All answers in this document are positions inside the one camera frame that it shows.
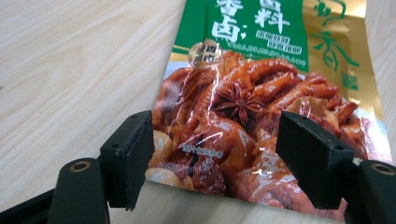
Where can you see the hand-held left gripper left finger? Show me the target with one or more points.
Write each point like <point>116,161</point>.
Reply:
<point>129,161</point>

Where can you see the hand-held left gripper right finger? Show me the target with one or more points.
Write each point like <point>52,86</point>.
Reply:
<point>311,158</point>

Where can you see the green and gold food packet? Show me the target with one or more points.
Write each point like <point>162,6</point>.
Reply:
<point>236,102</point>

